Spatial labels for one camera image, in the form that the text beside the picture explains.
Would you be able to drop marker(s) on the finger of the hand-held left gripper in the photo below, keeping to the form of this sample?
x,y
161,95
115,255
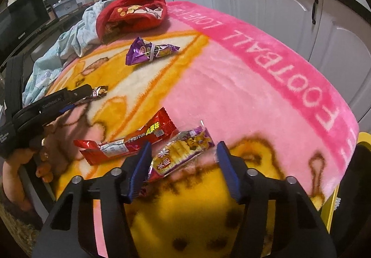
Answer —
x,y
76,93
66,108

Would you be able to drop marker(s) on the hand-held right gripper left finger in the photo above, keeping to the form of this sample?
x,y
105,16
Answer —
x,y
139,171

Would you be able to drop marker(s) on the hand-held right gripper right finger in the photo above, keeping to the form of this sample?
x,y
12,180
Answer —
x,y
230,177

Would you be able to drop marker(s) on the black candy wrapper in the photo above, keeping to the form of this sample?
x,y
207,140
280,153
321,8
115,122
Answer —
x,y
97,92

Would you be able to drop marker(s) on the purple yellow cracker packet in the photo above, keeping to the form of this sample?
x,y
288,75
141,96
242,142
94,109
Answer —
x,y
179,148

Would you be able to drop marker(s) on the yellow trash bin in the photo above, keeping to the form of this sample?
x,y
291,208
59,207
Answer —
x,y
359,188

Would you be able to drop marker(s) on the person's left hand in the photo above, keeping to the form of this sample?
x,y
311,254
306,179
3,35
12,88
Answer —
x,y
45,159

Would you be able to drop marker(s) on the red snack packet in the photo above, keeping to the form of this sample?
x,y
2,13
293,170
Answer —
x,y
116,148

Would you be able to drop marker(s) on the light blue printed cloth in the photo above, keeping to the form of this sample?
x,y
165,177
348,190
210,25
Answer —
x,y
72,38

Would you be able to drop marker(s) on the purple knotted snack packet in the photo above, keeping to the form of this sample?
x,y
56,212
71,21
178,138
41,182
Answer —
x,y
139,49

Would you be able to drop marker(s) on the black microwave oven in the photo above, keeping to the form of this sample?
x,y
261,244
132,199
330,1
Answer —
x,y
23,23

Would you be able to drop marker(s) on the pink printed blanket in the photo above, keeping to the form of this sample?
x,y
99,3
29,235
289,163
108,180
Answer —
x,y
246,87

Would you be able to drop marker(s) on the red plush printed pouch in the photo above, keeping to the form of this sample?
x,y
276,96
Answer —
x,y
130,0

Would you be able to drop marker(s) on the white kitchen cabinets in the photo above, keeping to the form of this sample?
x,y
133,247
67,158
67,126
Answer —
x,y
275,9

